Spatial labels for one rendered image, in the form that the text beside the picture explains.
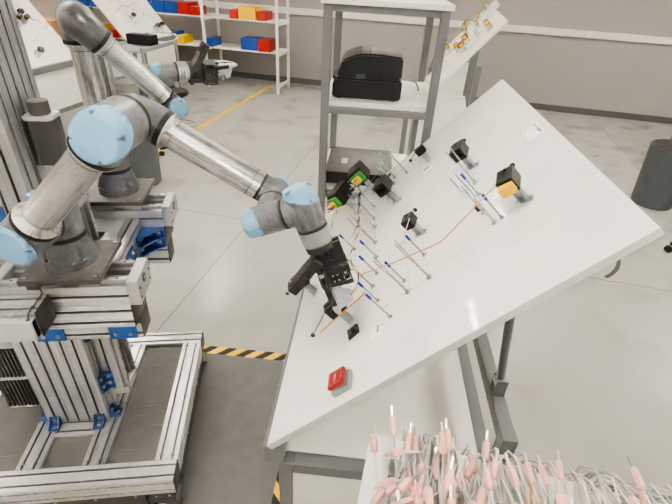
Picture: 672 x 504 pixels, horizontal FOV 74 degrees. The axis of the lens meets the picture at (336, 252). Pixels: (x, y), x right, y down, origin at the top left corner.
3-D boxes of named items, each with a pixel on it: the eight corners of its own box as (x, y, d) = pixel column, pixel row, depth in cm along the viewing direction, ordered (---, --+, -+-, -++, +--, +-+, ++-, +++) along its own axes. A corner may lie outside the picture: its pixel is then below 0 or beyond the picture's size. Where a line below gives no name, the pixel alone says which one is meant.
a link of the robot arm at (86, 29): (77, -4, 137) (197, 105, 172) (73, -6, 145) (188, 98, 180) (53, 25, 137) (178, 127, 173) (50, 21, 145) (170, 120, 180)
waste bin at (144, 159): (119, 194, 425) (103, 130, 391) (115, 176, 459) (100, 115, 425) (168, 187, 444) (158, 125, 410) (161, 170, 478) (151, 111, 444)
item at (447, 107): (392, 197, 451) (416, 13, 361) (403, 157, 548) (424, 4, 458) (465, 207, 439) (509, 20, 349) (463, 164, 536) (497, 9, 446)
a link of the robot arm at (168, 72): (148, 83, 179) (144, 60, 175) (175, 81, 185) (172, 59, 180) (152, 87, 174) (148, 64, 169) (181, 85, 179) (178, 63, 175)
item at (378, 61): (331, 98, 195) (333, 50, 184) (334, 86, 215) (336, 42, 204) (400, 103, 194) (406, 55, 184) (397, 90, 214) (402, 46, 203)
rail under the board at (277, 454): (263, 461, 122) (262, 447, 119) (316, 240, 221) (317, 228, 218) (283, 463, 122) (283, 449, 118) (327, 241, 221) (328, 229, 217)
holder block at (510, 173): (534, 176, 112) (514, 150, 109) (533, 203, 105) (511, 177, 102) (517, 184, 115) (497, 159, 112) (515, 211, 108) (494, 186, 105)
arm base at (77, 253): (34, 273, 129) (23, 244, 123) (56, 245, 141) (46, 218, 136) (89, 272, 130) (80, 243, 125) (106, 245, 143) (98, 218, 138)
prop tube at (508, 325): (494, 389, 120) (507, 299, 104) (492, 381, 122) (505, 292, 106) (506, 389, 120) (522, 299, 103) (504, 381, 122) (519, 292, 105)
